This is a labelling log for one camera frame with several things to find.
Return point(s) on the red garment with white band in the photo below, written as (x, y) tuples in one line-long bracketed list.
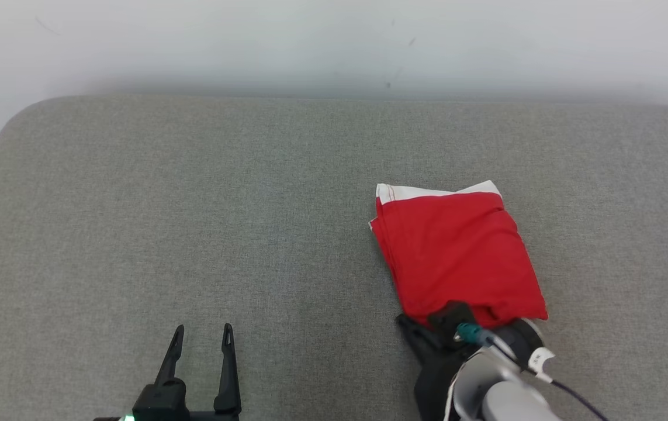
[(456, 257)]

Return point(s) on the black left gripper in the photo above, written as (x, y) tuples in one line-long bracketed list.
[(161, 403)]

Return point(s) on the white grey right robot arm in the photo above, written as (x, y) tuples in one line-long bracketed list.
[(503, 397)]

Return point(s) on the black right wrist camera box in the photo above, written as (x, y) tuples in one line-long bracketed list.
[(447, 318)]

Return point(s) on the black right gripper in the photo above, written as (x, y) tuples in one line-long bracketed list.
[(434, 386)]

